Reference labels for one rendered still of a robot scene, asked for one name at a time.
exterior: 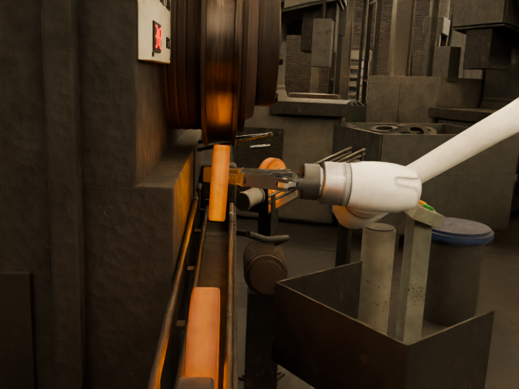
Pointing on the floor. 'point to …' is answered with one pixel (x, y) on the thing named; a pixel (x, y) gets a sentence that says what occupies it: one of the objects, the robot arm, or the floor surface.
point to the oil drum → (314, 96)
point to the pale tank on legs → (360, 52)
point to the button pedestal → (415, 272)
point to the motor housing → (261, 312)
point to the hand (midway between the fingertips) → (220, 174)
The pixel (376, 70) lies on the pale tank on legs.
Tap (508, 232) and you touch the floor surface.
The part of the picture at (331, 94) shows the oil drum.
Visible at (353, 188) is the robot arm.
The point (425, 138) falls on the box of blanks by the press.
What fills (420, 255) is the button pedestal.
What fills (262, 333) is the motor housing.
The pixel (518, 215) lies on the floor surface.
